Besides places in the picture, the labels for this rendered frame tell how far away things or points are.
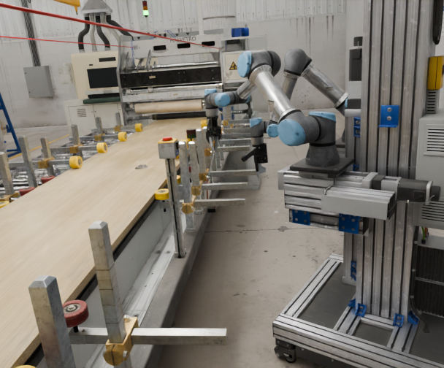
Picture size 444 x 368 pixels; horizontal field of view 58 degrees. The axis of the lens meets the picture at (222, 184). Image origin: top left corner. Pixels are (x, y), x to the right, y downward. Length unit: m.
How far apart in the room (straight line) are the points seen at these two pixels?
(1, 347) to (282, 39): 10.29
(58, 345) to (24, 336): 0.33
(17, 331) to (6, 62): 11.83
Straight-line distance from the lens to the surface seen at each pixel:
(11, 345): 1.15
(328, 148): 1.82
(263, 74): 1.88
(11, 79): 12.78
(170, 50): 5.04
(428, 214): 1.92
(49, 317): 0.82
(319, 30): 11.03
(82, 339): 1.23
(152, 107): 4.85
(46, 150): 2.96
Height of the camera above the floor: 1.51
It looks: 17 degrees down
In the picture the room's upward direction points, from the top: 4 degrees counter-clockwise
